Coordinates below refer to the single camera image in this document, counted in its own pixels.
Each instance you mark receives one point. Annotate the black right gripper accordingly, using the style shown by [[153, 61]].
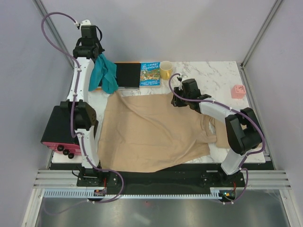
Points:
[[175, 102]]

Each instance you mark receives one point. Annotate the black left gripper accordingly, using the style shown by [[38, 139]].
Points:
[[101, 50]]

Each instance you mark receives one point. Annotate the teal t shirt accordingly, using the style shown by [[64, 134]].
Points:
[[103, 75]]

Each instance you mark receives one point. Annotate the beige t shirt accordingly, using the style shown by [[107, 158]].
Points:
[[147, 134]]

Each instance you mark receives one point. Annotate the black drawer organiser with pink fronts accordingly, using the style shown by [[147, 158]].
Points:
[[57, 135]]

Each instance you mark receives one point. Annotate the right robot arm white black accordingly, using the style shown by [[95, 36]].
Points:
[[243, 131]]

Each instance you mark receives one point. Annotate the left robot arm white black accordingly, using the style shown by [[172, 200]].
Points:
[[83, 117]]

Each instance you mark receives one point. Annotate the yellow mug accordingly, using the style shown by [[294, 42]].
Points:
[[166, 68]]

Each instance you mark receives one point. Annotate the blue treehouse book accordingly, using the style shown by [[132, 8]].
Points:
[[150, 74]]

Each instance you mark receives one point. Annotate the black orange-edged notebook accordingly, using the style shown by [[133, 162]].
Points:
[[128, 75]]

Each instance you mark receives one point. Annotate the pink cube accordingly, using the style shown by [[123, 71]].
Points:
[[238, 91]]

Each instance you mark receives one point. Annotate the folded tan t shirt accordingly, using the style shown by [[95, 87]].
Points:
[[220, 132]]

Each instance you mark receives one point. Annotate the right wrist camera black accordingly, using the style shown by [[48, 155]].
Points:
[[190, 86]]

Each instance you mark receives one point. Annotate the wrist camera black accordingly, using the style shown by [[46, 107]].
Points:
[[89, 31], [190, 86]]

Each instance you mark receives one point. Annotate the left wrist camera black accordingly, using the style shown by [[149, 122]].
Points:
[[89, 31]]

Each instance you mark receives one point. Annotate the aluminium frame rail right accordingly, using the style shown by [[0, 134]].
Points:
[[263, 29]]

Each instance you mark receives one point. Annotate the aluminium frame rail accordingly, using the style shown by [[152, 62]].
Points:
[[50, 24], [263, 29]]

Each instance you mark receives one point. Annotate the aluminium frame rail left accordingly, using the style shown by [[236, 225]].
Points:
[[50, 24]]

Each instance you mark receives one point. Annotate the black base rail with cable tray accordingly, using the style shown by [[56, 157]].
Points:
[[193, 181]]

